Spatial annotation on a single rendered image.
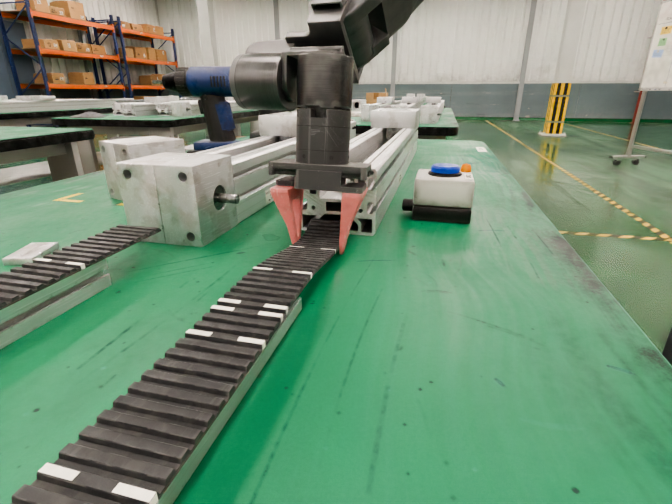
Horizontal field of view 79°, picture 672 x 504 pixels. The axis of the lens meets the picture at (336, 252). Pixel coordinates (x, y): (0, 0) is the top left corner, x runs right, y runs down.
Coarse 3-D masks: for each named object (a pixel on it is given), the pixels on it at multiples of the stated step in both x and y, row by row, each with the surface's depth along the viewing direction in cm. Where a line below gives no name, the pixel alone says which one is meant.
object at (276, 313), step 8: (224, 304) 28; (232, 304) 28; (240, 304) 28; (248, 304) 28; (256, 304) 28; (264, 304) 28; (272, 304) 28; (216, 312) 27; (224, 312) 27; (232, 312) 27; (240, 312) 27; (248, 312) 27; (256, 312) 27; (264, 312) 27; (272, 312) 27; (280, 312) 27; (272, 320) 26; (280, 320) 26
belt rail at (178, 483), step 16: (288, 320) 31; (272, 336) 28; (272, 352) 29; (256, 368) 26; (240, 384) 24; (240, 400) 24; (224, 416) 22; (208, 432) 21; (208, 448) 21; (192, 464) 19; (176, 480) 18; (176, 496) 18
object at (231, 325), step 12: (204, 324) 26; (216, 324) 26; (228, 324) 26; (240, 324) 26; (252, 324) 26; (264, 324) 26; (276, 324) 26; (240, 336) 25; (252, 336) 25; (264, 336) 25
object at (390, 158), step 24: (360, 144) 75; (384, 144) 71; (408, 144) 91; (384, 168) 55; (312, 192) 52; (336, 192) 55; (384, 192) 62; (312, 216) 58; (336, 216) 58; (360, 216) 51
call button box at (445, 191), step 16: (416, 176) 58; (432, 176) 57; (448, 176) 56; (464, 176) 57; (416, 192) 56; (432, 192) 56; (448, 192) 55; (464, 192) 55; (416, 208) 57; (432, 208) 57; (448, 208) 56; (464, 208) 56
